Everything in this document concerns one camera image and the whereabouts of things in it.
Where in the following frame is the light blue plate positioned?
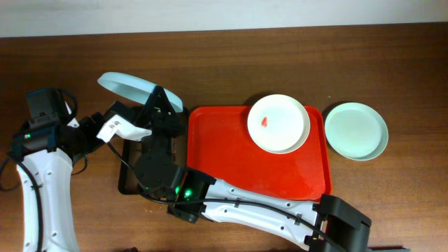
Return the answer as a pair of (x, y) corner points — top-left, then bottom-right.
(97, 72), (183, 113)

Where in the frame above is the cream white plate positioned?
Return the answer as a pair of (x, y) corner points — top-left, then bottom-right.
(247, 94), (311, 155)

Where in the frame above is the mint green plate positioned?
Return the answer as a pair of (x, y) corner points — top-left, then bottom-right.
(324, 102), (389, 161)

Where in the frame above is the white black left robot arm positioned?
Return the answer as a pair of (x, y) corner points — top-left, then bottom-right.
(8, 88), (114, 251)

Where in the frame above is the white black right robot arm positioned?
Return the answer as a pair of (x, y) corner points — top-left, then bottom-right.
(97, 85), (372, 251)

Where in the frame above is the black plastic tray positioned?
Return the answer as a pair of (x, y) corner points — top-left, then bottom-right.
(118, 106), (189, 195)

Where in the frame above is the red plastic tray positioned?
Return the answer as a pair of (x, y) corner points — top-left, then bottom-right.
(187, 106), (333, 202)

